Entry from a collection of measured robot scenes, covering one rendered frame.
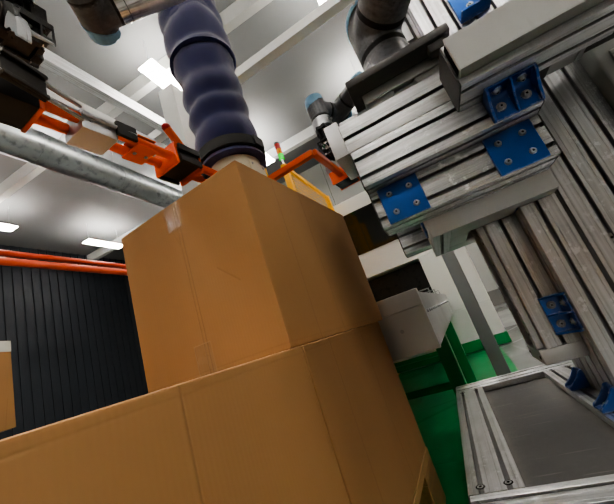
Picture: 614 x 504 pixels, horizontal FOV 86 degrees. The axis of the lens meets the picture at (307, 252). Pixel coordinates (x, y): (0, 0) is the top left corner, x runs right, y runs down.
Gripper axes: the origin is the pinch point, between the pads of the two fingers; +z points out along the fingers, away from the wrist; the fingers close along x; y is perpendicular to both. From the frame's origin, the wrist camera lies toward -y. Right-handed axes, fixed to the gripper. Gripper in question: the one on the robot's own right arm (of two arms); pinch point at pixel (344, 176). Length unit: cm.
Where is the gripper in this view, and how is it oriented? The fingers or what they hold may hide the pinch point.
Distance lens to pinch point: 126.1
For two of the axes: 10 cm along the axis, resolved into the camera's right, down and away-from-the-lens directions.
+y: -4.8, -1.0, -8.7
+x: 8.3, -3.9, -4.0
